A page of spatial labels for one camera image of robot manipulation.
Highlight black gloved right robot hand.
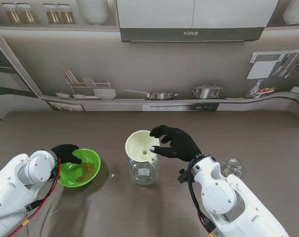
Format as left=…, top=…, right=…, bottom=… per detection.
left=149, top=125, right=202, bottom=163

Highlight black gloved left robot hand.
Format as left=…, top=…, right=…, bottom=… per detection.
left=50, top=144, right=82, bottom=165

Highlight green plastic bowl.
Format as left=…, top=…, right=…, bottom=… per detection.
left=58, top=148, right=101, bottom=188

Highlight mung beans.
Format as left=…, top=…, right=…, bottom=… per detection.
left=76, top=161, right=97, bottom=183

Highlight cream plastic funnel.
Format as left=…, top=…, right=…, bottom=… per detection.
left=125, top=130, right=162, bottom=163

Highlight clear glass jar lid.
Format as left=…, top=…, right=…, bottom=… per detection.
left=220, top=158, right=244, bottom=178

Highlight clear glass jar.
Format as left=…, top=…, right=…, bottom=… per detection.
left=128, top=158, right=161, bottom=186

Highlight printed kitchen backdrop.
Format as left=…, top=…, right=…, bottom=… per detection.
left=0, top=0, right=299, bottom=121

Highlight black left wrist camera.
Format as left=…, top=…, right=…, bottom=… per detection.
left=48, top=170, right=60, bottom=183

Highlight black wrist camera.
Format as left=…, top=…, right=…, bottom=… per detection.
left=48, top=170, right=60, bottom=183
left=178, top=169, right=190, bottom=184

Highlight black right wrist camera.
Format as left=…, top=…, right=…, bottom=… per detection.
left=178, top=169, right=190, bottom=184

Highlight red left arm cable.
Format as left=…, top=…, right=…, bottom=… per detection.
left=8, top=158, right=62, bottom=237

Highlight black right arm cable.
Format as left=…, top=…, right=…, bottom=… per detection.
left=187, top=160, right=216, bottom=237

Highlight grey braided cable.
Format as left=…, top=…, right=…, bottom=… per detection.
left=0, top=207, right=29, bottom=237

